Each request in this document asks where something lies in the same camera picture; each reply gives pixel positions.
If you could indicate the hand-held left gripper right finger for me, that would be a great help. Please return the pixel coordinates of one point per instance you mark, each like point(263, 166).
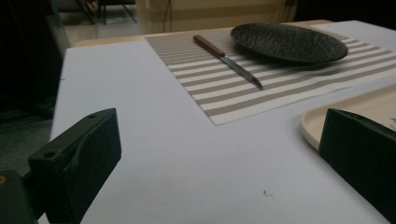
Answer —
point(361, 149)

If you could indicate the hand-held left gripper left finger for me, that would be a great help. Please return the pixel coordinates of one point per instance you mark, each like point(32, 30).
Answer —
point(77, 161)

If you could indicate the cream plastic tray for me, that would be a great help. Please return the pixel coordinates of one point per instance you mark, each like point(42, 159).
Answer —
point(351, 112)

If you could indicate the striped beige placemat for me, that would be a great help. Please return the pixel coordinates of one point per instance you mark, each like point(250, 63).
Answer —
point(267, 84)

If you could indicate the dark textured oval plate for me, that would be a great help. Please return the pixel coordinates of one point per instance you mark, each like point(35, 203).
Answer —
point(288, 43)

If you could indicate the metal stand legs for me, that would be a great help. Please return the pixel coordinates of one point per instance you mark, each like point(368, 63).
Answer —
point(106, 11)

